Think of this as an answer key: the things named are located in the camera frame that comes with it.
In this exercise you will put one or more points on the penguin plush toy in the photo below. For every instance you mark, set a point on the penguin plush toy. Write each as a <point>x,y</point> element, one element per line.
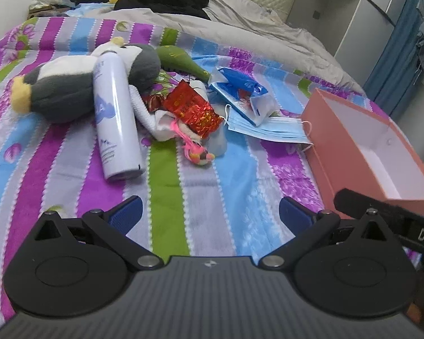
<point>61,90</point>

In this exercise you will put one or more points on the light blue face mask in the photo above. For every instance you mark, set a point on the light blue face mask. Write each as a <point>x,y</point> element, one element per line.
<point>279,129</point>

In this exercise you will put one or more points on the white ribbed cloth toy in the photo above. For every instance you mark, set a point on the white ribbed cloth toy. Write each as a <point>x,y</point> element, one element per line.
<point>158,124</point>

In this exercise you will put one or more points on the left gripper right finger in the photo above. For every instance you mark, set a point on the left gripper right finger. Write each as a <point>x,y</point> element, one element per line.
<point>311,230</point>

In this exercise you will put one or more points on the grey wardrobe cabinet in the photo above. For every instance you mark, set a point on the grey wardrobe cabinet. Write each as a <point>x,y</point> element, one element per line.
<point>354,32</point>

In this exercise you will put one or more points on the white spray can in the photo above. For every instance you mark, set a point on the white spray can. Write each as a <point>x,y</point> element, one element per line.
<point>117,133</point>

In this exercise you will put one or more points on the blue white mask package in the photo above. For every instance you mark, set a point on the blue white mask package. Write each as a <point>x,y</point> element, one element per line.
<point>244,94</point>

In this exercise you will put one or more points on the blue curtain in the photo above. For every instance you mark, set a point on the blue curtain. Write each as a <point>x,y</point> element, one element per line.
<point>392,83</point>

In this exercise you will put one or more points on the grey duvet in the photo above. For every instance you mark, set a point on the grey duvet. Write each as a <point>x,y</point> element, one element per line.
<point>246,25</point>

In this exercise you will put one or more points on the clear plastic packet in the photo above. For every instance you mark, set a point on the clear plastic packet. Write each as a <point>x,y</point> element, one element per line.
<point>217,142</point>

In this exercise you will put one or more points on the pink cardboard box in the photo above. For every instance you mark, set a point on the pink cardboard box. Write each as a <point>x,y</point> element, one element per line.
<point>357,149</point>

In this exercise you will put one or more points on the striped colourful blanket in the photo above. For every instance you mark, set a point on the striped colourful blanket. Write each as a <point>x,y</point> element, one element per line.
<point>228,208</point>

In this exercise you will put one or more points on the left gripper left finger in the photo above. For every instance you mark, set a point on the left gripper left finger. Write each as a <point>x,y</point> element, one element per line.
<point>109,229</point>

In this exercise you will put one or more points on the red foil snack packet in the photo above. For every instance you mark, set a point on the red foil snack packet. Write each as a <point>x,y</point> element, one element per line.
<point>192,109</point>

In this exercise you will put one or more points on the dark red candy wrapper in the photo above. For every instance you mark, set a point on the dark red candy wrapper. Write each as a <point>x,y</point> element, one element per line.
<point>154,102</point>

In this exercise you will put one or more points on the pink flamingo toy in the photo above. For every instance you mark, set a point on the pink flamingo toy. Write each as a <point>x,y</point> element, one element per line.
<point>193,151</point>

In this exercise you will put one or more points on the green plush massage hammer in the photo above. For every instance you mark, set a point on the green plush massage hammer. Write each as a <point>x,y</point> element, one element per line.
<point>174,58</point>

